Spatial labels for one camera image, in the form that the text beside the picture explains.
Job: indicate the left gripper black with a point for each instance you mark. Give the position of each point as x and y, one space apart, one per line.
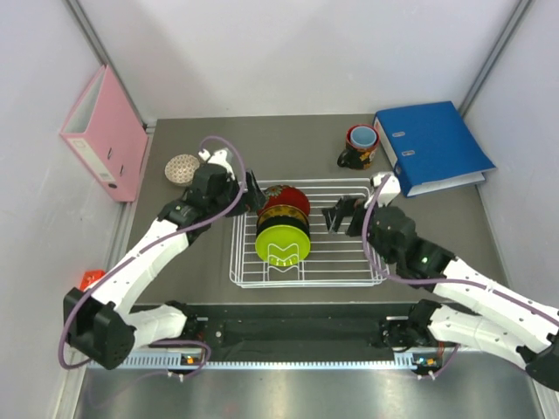
254 198

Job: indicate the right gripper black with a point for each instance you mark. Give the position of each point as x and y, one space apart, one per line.
348 206

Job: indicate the red floral bowl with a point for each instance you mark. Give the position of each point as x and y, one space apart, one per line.
282 194

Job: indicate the black skull mug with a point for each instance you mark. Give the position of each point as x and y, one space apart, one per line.
356 158

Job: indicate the light blue cup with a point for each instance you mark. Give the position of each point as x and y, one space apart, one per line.
363 136

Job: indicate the patterned small bowl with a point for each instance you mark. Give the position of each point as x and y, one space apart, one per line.
180 169

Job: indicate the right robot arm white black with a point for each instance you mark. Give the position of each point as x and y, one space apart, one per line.
497 320

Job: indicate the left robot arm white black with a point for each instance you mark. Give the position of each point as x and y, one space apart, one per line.
99 321

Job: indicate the black gold plate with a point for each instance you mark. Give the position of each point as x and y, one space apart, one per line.
282 215

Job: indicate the lime green plate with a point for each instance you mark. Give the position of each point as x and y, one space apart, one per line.
283 245

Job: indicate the blue binder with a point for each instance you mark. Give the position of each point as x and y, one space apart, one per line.
430 148

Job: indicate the pink binder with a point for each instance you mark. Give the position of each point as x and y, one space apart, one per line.
104 132

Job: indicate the red emergency button box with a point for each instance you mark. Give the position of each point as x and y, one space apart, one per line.
90 277

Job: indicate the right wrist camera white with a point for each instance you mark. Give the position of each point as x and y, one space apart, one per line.
389 188

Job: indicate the white wire dish rack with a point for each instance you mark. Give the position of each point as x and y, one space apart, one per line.
335 260

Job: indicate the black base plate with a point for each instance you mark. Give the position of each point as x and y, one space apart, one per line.
293 332

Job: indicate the slotted cable duct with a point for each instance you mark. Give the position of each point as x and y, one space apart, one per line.
149 360

